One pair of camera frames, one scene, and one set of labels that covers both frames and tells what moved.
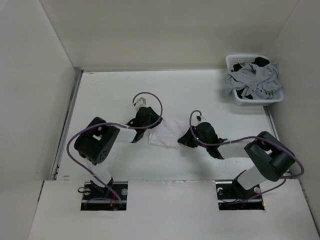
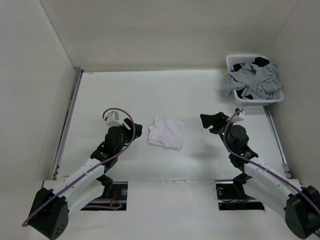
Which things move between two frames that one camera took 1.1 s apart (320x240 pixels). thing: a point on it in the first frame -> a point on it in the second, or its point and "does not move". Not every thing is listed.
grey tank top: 262,81 does not move
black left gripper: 154,116 -> 128,131
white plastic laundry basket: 232,59 does not move
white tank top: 166,134 does not move
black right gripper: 186,139 -> 216,120
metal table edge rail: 73,92 does not move
